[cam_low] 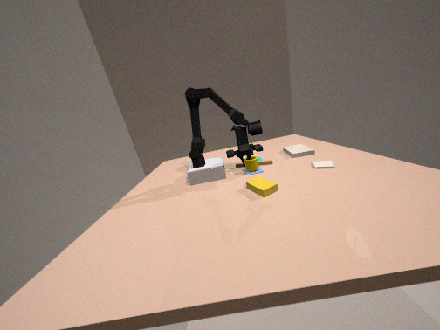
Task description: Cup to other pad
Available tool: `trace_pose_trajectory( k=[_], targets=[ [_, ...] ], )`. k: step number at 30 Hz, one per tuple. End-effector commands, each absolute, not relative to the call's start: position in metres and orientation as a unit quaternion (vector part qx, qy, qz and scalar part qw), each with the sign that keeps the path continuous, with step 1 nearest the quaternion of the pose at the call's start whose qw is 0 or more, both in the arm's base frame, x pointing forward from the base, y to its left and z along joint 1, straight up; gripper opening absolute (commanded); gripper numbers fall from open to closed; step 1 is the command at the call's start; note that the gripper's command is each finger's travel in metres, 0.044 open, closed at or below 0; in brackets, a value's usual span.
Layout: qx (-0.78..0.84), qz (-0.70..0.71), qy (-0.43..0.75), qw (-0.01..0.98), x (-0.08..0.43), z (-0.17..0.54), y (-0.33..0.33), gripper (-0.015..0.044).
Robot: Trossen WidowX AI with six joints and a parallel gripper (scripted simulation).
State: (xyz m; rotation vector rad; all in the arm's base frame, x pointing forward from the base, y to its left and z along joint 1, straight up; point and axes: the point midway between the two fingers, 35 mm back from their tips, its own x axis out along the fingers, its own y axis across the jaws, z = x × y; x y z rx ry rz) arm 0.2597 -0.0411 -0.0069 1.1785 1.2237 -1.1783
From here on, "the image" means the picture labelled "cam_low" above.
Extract tan wooden plank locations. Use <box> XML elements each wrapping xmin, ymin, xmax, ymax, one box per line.
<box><xmin>236</xmin><ymin>160</ymin><xmax>273</xmax><ymax>168</ymax></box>

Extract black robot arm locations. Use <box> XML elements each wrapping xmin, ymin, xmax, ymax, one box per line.
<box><xmin>185</xmin><ymin>88</ymin><xmax>262</xmax><ymax>168</ymax></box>

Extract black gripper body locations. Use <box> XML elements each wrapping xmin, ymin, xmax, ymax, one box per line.
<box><xmin>226</xmin><ymin>137</ymin><xmax>263</xmax><ymax>158</ymax></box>

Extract yellow rectangular block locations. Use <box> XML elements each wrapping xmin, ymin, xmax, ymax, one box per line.
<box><xmin>246</xmin><ymin>176</ymin><xmax>278</xmax><ymax>197</ymax></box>

